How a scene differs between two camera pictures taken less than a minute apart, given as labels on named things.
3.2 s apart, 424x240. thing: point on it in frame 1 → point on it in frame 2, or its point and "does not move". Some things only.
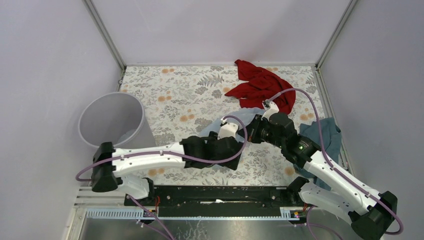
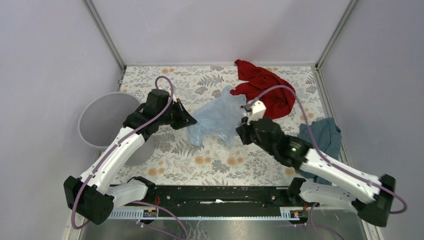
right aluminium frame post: (319, 61) does not move
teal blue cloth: (332, 137) does not move
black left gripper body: (232, 164) → (170, 115)
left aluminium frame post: (105, 33) does not move
